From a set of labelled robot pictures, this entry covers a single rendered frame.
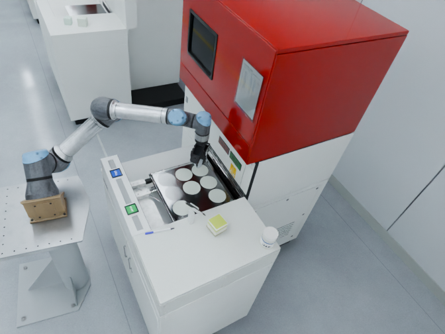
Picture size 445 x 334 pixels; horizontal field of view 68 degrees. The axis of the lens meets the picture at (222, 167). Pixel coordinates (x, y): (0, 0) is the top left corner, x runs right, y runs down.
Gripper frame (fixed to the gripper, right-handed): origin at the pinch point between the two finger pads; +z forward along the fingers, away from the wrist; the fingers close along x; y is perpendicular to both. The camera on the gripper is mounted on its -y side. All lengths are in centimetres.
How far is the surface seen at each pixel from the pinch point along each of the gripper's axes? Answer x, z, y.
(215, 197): -15.9, 9.3, -8.1
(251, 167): -30.4, -18.9, -3.8
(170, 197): 6.2, 9.3, -19.3
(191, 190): -2.0, 9.3, -9.7
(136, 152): 93, 99, 78
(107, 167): 43.9, 3.0, -21.4
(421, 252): -170, 79, 73
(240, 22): -8, -81, 8
